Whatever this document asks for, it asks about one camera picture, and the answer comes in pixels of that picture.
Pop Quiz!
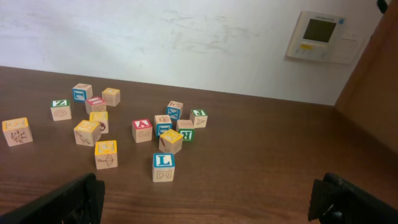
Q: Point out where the yellow E block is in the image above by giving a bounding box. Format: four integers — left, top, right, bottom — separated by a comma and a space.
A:
95, 140, 118, 170

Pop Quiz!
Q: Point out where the yellow block lower pair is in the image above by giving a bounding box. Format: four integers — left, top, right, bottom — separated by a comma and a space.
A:
73, 120, 101, 146

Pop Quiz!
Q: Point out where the blue X block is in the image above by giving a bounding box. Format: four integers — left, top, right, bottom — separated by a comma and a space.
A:
166, 101, 183, 120

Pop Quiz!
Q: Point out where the yellow slash block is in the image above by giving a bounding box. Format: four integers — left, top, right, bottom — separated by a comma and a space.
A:
159, 129, 183, 154

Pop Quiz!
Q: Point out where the green J block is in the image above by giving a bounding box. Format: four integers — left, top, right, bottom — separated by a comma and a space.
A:
190, 109, 208, 128

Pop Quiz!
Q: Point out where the green Z block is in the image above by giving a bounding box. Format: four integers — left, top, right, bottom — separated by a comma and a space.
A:
50, 100, 72, 121

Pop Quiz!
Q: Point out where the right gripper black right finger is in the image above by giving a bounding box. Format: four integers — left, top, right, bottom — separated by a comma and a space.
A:
308, 173, 397, 224

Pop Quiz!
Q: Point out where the red I block right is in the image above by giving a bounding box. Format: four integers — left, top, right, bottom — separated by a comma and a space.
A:
85, 96, 106, 114

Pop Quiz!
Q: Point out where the blue L block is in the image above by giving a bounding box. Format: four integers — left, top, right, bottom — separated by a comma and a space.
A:
152, 153, 175, 182

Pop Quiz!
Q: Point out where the yellow block pair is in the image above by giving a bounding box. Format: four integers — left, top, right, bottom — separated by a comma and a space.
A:
90, 111, 109, 134
73, 120, 101, 146

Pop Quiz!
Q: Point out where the blue block middle right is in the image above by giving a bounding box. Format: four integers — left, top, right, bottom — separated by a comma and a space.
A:
154, 115, 172, 137

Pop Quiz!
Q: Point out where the red A block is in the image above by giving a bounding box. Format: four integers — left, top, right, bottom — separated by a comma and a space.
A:
132, 119, 152, 143

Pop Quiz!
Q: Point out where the white wall control panel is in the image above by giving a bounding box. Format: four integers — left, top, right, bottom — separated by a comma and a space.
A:
286, 11, 363, 64

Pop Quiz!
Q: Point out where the green-side R block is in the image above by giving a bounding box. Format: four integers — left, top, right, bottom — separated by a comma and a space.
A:
176, 119, 195, 141

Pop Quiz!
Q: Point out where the yellow block centre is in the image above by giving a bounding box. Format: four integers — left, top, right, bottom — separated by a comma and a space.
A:
2, 118, 33, 147

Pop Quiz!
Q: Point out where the yellow block upper pair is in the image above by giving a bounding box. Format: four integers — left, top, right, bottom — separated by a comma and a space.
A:
90, 111, 109, 134

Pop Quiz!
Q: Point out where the blue-side block top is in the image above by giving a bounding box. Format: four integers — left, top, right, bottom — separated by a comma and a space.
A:
72, 83, 93, 102

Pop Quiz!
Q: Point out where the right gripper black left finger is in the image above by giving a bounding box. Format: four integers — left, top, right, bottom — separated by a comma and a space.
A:
1, 173, 105, 224

